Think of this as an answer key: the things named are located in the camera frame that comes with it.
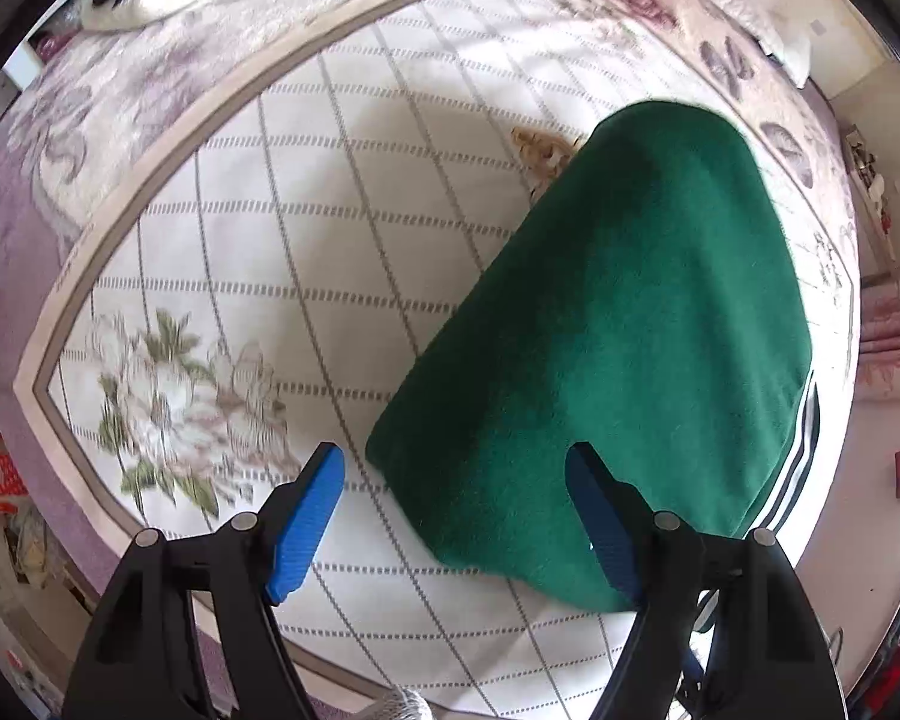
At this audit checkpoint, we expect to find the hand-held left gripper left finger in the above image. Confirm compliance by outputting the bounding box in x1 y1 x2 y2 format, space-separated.
61 442 346 720

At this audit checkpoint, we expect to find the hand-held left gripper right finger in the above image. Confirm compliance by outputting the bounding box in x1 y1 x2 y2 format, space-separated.
564 441 841 720

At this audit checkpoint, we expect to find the green and cream varsity jacket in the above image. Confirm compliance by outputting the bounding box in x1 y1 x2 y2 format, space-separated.
364 100 822 614

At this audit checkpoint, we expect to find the floral printed bed cover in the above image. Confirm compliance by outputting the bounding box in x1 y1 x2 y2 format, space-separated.
0 0 863 720

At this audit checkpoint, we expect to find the white pillow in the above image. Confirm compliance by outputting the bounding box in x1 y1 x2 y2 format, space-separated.
690 0 815 89

